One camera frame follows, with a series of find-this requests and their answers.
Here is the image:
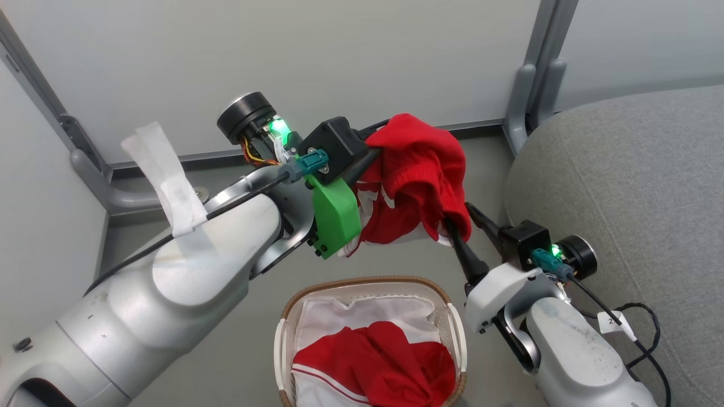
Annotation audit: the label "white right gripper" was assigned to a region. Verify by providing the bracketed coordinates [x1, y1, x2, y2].
[443, 202, 567, 335]

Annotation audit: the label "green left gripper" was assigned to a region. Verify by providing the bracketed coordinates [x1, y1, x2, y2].
[304, 118, 391, 261]

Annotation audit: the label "red white knit garment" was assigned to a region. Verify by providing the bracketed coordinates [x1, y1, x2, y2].
[338, 113, 472, 258]

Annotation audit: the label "red garment white stripes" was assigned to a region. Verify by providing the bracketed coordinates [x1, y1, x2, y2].
[292, 321, 456, 407]

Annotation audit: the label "white woven laundry basket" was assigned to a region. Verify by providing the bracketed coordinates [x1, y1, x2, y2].
[274, 276, 469, 407]

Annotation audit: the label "white basket liner cloth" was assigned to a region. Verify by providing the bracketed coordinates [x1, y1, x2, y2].
[292, 295, 453, 407]

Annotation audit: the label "grey fabric sofa seat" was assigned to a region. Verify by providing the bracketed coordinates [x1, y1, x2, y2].
[503, 85, 724, 407]

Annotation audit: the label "grey partition double foot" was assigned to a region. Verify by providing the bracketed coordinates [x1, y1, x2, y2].
[503, 59, 567, 157]

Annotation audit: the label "translucent white tape strip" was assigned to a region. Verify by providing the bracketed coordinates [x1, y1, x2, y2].
[120, 122, 214, 255]

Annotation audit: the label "grey partition foot with caster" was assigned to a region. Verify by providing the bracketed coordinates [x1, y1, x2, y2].
[70, 149, 211, 217]

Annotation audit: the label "teal left cable connector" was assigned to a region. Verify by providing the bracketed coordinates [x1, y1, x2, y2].
[278, 149, 330, 184]

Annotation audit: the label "teal cable connector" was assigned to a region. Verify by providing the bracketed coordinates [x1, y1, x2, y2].
[531, 248, 575, 282]
[278, 149, 330, 184]

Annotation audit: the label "teal right cable connector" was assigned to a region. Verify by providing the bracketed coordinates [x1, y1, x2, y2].
[531, 248, 575, 282]

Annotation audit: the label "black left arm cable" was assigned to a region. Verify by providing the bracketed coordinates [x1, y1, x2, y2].
[84, 172, 290, 297]

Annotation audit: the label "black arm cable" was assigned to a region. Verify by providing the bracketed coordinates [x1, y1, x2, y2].
[84, 172, 290, 297]
[568, 276, 674, 407]

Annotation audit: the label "white cable label tag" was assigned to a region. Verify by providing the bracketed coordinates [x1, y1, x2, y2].
[597, 310, 637, 343]

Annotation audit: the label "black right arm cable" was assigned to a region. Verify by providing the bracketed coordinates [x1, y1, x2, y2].
[568, 276, 674, 407]

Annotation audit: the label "grey upright partition post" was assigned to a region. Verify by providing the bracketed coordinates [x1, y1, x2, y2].
[523, 0, 580, 74]

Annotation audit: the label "grey slanted partition post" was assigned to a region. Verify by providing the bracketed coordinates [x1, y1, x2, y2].
[0, 10, 114, 181]

